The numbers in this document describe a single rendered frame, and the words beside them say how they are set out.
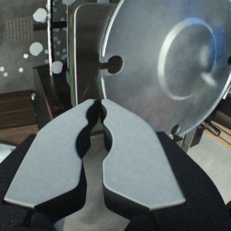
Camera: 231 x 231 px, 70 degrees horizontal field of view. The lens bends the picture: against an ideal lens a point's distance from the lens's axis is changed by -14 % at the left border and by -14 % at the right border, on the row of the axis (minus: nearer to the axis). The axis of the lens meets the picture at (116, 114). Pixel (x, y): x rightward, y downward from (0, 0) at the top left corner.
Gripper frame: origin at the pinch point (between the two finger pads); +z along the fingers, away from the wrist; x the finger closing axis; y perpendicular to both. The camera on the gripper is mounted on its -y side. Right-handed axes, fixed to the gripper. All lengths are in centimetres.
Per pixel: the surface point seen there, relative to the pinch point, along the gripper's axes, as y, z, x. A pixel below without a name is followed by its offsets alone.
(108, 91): 3.9, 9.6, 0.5
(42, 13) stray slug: -5.6, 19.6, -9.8
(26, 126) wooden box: 33, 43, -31
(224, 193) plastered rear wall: 150, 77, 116
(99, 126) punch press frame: 19.3, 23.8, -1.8
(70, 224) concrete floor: 189, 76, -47
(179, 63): 1.4, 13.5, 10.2
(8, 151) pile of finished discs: 41, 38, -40
